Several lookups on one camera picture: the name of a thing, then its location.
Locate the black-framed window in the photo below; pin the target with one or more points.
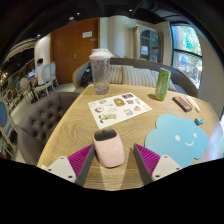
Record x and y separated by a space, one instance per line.
186 50

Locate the black flat box, red print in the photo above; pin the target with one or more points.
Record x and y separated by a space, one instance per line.
182 104

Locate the person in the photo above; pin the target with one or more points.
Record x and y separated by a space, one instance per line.
40 73

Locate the laptop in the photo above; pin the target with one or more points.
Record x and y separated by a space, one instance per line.
31 74

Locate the clear shaker bottle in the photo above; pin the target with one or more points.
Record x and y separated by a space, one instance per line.
100 71

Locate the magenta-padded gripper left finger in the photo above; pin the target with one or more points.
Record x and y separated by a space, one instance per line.
60 166

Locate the green drink can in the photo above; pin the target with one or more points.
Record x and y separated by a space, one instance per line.
162 85

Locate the white dining chair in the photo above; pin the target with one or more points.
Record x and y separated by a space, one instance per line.
45 81

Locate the glass-door cabinet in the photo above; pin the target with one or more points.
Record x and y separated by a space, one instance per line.
148 43

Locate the pink computer mouse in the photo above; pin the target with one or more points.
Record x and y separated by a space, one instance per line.
109 150

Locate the white sticker sheet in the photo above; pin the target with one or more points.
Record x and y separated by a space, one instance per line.
116 109

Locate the brown wooden door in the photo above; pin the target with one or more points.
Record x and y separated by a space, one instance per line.
70 53

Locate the blue cloud-shaped mouse pad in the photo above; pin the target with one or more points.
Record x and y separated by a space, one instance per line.
176 136

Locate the small blue pack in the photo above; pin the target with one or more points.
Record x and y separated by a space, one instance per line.
199 121

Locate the striped cushion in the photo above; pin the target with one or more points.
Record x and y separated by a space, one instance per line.
138 76
172 83
116 74

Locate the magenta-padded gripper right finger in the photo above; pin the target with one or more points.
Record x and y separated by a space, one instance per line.
166 165

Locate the grey tufted armchair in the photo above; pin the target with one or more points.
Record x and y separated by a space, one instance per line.
40 123

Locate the white tube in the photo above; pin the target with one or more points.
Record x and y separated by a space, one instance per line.
193 104

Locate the grey curved sofa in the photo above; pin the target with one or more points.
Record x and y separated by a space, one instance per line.
181 80

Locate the white door sign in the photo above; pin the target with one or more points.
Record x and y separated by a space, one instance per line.
87 34

